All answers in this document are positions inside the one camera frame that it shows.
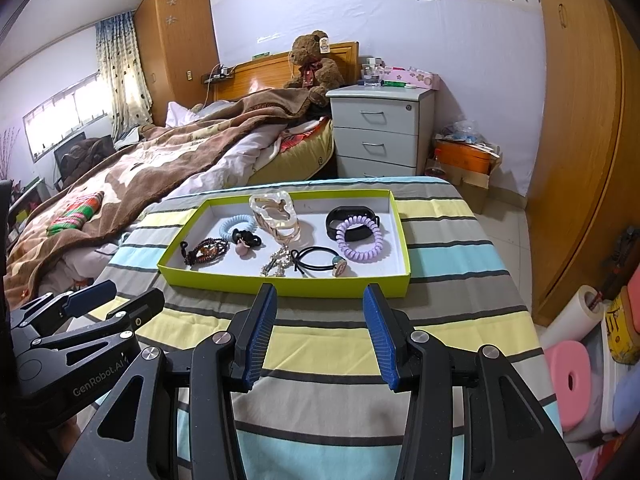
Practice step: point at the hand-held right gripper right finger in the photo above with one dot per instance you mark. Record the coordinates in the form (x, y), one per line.
(380, 335)

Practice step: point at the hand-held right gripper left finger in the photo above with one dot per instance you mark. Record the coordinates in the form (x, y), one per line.
(260, 330)

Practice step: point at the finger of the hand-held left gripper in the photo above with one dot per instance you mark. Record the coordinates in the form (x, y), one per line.
(92, 295)
(135, 312)

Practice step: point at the green shallow cardboard box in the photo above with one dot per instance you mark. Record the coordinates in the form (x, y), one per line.
(320, 287)

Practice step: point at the black elastic tie round charm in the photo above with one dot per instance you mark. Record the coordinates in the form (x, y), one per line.
(339, 266)

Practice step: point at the clear amber hair claw clip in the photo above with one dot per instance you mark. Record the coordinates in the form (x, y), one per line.
(260, 205)

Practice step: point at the red green plaid cushion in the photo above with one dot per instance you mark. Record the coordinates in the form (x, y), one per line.
(75, 215)

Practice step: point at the striped bed sheet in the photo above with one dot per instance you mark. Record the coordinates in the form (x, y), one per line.
(450, 270)

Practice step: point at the black smart wristband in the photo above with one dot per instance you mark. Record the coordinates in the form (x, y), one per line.
(332, 220)

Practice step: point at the brown patterned blanket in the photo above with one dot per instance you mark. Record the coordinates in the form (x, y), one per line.
(150, 170)

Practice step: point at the dried flower branches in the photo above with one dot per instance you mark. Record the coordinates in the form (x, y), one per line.
(7, 147)

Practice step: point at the white duvet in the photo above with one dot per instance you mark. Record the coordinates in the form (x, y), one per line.
(235, 160)

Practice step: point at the brown cardboard box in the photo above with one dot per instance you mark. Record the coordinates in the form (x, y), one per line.
(475, 190)

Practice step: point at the yellow pillow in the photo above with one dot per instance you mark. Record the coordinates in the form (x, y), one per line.
(305, 160)

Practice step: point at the pink plastic stool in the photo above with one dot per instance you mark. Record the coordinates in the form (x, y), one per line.
(560, 360)

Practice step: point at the window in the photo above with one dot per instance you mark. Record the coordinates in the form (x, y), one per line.
(60, 115)

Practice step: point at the orange box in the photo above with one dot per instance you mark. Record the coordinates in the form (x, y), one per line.
(465, 162)

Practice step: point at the white paper roll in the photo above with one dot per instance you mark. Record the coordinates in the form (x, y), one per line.
(575, 315)

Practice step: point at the grey drawer nightstand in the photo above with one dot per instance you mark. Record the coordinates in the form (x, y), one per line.
(380, 130)

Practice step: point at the clear plastic bag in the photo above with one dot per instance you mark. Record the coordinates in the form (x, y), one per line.
(460, 132)

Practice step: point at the patterned curtain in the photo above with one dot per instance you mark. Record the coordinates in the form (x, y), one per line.
(122, 75)

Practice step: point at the power strip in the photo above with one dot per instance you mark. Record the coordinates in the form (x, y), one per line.
(220, 76)

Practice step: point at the wooden headboard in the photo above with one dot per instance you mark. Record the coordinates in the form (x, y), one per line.
(260, 77)

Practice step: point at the clear glass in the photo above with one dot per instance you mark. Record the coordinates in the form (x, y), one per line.
(372, 77)

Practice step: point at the tall wooden wardrobe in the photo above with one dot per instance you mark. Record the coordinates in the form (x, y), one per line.
(175, 50)

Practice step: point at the pink floral box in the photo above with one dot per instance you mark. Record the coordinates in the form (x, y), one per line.
(415, 77)

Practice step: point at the brown teddy bear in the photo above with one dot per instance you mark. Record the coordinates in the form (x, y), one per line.
(315, 70)

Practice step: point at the large wooden closet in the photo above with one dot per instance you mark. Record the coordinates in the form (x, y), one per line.
(575, 135)

